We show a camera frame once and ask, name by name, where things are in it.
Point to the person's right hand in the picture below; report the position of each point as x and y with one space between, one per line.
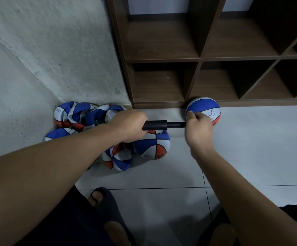
198 133

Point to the brown wooden cubby shelf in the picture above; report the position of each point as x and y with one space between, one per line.
161 43

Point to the black hand pump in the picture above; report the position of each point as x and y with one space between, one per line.
154 125

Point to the person's left forearm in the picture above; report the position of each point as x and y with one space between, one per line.
38 184

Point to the person's left hand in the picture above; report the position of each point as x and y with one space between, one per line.
129 124

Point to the person's left foot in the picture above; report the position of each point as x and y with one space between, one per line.
95 197

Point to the person's right forearm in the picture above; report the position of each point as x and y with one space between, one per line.
251 199

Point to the black sandal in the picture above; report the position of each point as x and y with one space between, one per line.
217 220
111 210

